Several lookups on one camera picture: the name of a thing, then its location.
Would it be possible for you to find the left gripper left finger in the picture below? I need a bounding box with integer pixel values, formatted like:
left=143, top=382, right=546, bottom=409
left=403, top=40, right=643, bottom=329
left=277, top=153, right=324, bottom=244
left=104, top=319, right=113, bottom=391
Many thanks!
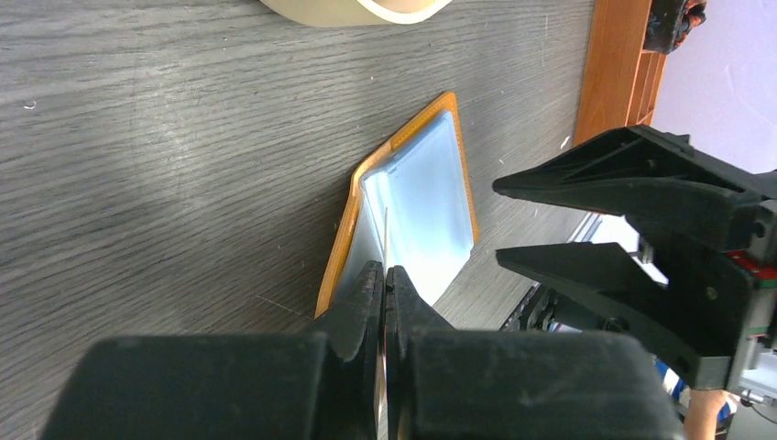
left=42, top=261, right=384, bottom=439

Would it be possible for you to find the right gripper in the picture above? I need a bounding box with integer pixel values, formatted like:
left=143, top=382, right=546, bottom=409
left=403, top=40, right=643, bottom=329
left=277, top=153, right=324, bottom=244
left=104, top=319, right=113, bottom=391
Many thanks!
left=492, top=125, right=776, bottom=400

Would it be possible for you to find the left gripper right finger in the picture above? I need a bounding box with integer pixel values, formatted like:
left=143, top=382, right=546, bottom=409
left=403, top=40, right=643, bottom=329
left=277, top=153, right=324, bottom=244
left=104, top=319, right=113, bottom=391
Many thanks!
left=385, top=266, right=684, bottom=439

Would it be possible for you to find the orange leather card holder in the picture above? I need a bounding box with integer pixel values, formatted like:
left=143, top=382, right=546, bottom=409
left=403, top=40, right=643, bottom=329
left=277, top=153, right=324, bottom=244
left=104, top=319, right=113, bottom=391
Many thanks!
left=315, top=92, right=479, bottom=315

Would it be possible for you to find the orange compartment organizer box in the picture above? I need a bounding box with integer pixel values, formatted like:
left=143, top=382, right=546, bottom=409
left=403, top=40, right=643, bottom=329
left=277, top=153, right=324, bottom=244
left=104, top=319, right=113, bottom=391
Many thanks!
left=573, top=0, right=666, bottom=146

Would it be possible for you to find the person in striped shirt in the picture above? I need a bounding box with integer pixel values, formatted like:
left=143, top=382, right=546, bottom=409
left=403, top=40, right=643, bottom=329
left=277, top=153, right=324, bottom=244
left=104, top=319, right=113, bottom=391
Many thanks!
left=653, top=357, right=739, bottom=440

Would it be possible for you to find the beige oval tray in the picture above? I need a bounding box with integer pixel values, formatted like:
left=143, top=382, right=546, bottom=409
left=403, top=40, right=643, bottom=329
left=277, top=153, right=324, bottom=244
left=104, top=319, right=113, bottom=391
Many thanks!
left=261, top=0, right=451, bottom=28

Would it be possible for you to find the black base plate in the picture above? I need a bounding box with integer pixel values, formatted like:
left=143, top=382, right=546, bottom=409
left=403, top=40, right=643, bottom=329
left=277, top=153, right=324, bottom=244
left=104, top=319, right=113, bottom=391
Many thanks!
left=499, top=283, right=604, bottom=333

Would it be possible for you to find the dark coiled strap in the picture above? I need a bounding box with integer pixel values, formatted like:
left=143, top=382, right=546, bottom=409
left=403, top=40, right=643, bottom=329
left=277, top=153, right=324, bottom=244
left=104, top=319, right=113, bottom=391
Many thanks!
left=643, top=0, right=708, bottom=56

